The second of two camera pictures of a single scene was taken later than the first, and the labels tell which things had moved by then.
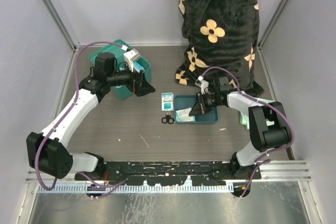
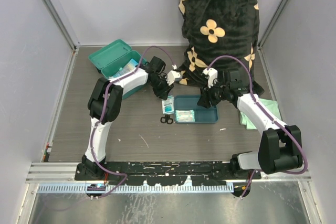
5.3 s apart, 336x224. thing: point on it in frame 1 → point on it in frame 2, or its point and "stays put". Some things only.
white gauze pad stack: x=183 y=115 stays put
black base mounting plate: x=198 y=173 stays put
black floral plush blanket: x=220 y=19 stays put
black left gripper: x=137 y=83 → x=163 y=94
